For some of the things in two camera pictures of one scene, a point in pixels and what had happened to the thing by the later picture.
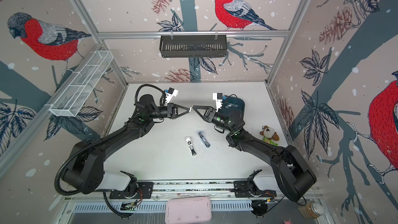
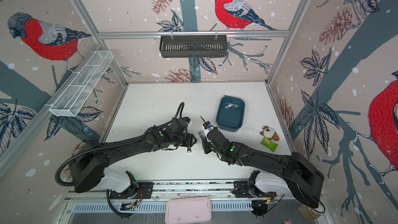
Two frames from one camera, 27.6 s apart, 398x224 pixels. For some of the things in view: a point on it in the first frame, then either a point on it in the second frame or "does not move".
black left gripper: [171, 111] to [190, 140]
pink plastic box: [187, 210] does not move
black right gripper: [210, 115] to [207, 148]
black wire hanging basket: [193, 46] does not move
